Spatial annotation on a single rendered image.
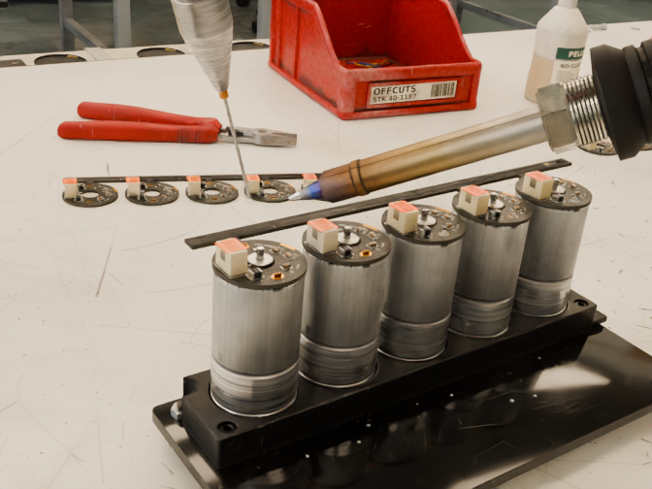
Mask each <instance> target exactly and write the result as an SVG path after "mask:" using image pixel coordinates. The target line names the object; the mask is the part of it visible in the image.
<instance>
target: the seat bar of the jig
mask: <svg viewBox="0 0 652 489"><path fill-rule="evenodd" d="M597 306H598V305H597V304H595V303H593V302H592V301H590V300H588V299H587V298H585V297H583V296H582V295H580V294H578V293H577V292H575V291H573V290H571V289H570V293H569V297H568V301H567V305H566V309H565V311H564V312H563V313H561V314H559V315H556V316H551V317H534V316H529V315H524V314H521V313H518V312H515V311H513V310H512V311H511V316H510V320H509V324H508V329H507V331H506V332H505V333H504V334H503V335H501V336H498V337H496V338H490V339H475V338H469V337H464V336H461V335H458V334H455V333H453V332H450V331H448V332H447V338H446V344H445V350H444V353H443V354H442V355H441V356H440V357H438V358H436V359H434V360H430V361H426V362H405V361H399V360H395V359H392V358H389V357H387V356H385V355H382V354H381V353H379V352H378V353H377V355H376V362H375V375H374V376H373V377H372V378H371V379H370V380H369V381H367V382H366V383H364V384H362V385H359V386H355V387H350V388H329V387H323V386H319V385H316V384H313V383H311V382H309V381H307V380H305V379H304V378H302V377H301V376H300V375H299V374H298V385H297V398H296V401H295V403H294V404H293V405H292V406H291V407H290V408H289V409H287V410H285V411H284V412H282V413H279V414H276V415H273V416H269V417H262V418H248V417H240V416H237V415H233V414H231V413H228V412H226V411H224V410H222V409H221V408H219V407H218V406H217V405H216V404H215V403H214V402H213V401H212V399H211V397H210V393H211V369H209V370H206V371H202V372H199V373H197V374H193V375H188V376H185V377H184V378H183V396H182V425H183V426H184V428H185V429H186V430H187V431H188V433H189V434H190V435H191V437H192V438H193V439H195V441H196V442H197V443H198V444H199V446H200V447H201V448H202V450H203V451H204V452H205V453H206V455H207V456H208V457H209V459H210V460H211V461H212V463H213V464H214V465H215V467H216V468H217V469H219V470H221V469H224V468H227V467H229V466H232V465H234V464H237V463H240V462H241V461H244V460H247V459H249V458H252V457H255V456H257V455H260V454H263V453H265V452H268V451H271V450H273V449H276V448H279V447H281V446H284V445H286V444H288V443H291V442H293V441H296V440H300V439H303V438H306V437H308V436H311V435H314V434H316V433H319V432H322V431H324V430H327V429H330V428H332V427H335V426H337V425H340V424H343V423H344V422H347V421H350V420H352V419H355V418H358V417H360V416H363V415H366V414H368V413H371V412H374V411H376V410H379V409H382V408H386V407H388V406H391V405H394V404H396V403H398V402H401V401H403V400H406V399H409V398H411V397H414V396H417V395H419V394H422V393H425V392H427V391H430V390H433V389H435V388H438V387H441V386H443V385H445V384H447V383H450V382H453V381H455V380H458V379H461V378H463V377H466V376H469V375H473V374H476V373H478V372H481V371H484V370H486V369H489V368H492V367H494V366H497V365H499V364H502V363H504V362H506V361H509V360H512V359H514V358H517V357H520V356H522V355H525V354H528V353H530V352H533V351H536V350H538V349H541V348H544V347H546V346H549V345H551V344H553V343H556V342H560V341H563V340H565V339H568V338H571V337H573V336H576V335H579V334H581V333H584V332H587V331H589V330H591V329H592V326H593V322H594V318H595V314H596V310H597Z"/></svg>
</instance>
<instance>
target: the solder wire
mask: <svg viewBox="0 0 652 489"><path fill-rule="evenodd" d="M223 102H224V106H225V110H226V113H227V117H228V121H229V124H230V128H231V132H232V136H233V140H234V144H235V148H236V152H237V155H238V159H239V163H240V167H241V171H242V175H243V179H244V186H245V190H246V194H247V198H248V199H251V195H250V191H249V187H248V183H247V179H246V175H245V168H244V164H243V160H242V157H241V153H240V149H239V145H238V141H237V137H236V133H235V129H234V125H233V121H232V117H231V114H230V110H229V106H228V102H227V99H223Z"/></svg>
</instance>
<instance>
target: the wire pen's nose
mask: <svg viewBox="0 0 652 489"><path fill-rule="evenodd" d="M181 36H182V35H181ZM182 37H183V39H184V41H185V42H186V44H187V45H188V47H189V49H190V50H191V52H192V53H193V55H194V57H195V58H196V60H197V61H198V63H199V64H200V66H201V68H202V69H203V71H204V72H205V74H206V76H207V77H208V79H209V80H210V82H211V83H212V86H213V87H214V88H215V90H216V91H218V92H223V91H226V90H227V89H228V87H229V81H230V67H231V53H232V41H233V23H232V25H231V26H230V27H229V28H228V29H227V30H225V31H224V32H222V33H220V34H218V35H215V36H212V37H209V38H202V39H192V38H187V37H184V36H182Z"/></svg>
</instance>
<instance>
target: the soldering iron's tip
mask: <svg viewBox="0 0 652 489"><path fill-rule="evenodd" d="M316 199H324V197H323V195H322V193H321V190H320V186H319V180H317V181H315V182H314V183H312V184H310V185H308V186H307V187H305V188H303V189H301V190H299V191H298V192H296V193H294V194H292V195H291V196H289V200H290V201H302V200H316Z"/></svg>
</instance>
